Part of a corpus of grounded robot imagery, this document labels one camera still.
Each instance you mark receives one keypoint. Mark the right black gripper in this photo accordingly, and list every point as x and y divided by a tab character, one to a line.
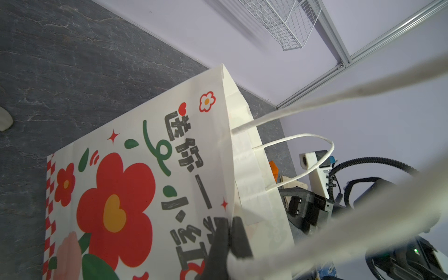
306	210

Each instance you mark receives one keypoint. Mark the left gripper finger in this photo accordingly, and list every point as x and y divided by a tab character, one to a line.
239	242

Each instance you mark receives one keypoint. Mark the white paper gift bag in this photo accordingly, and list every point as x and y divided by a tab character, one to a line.
140	197

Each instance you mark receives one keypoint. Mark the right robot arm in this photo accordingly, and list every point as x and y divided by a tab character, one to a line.
389	218

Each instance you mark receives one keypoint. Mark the beige work glove left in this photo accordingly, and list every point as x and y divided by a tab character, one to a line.
6	120

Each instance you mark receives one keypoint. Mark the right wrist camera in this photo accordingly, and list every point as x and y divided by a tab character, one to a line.
318	178

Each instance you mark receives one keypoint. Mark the white wire shelf basket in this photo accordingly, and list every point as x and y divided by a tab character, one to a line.
289	22

